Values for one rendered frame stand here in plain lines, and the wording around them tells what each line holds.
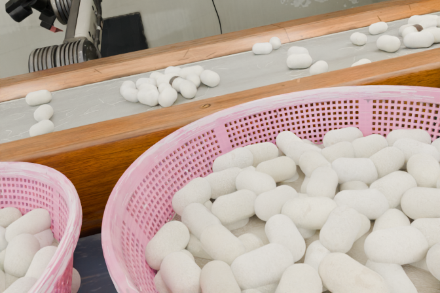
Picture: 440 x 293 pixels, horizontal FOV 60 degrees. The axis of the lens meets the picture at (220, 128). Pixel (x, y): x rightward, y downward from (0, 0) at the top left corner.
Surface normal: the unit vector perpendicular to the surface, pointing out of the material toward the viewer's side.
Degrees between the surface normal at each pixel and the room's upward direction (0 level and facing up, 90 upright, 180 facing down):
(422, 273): 0
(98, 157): 90
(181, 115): 0
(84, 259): 0
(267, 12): 90
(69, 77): 45
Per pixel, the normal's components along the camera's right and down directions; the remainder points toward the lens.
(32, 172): -0.52, 0.14
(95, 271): -0.17, -0.91
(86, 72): 0.01, -0.40
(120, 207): 0.90, -0.42
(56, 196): -0.75, 0.07
